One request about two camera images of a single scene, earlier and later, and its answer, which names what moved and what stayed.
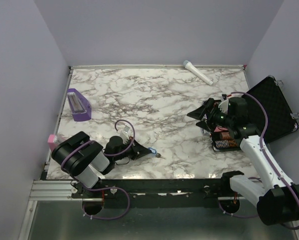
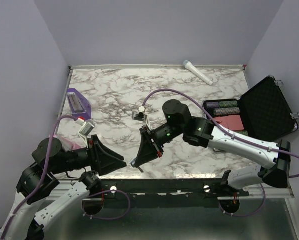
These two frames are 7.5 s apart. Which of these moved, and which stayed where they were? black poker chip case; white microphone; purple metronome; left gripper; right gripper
Moved: right gripper; left gripper
Stayed: purple metronome; white microphone; black poker chip case
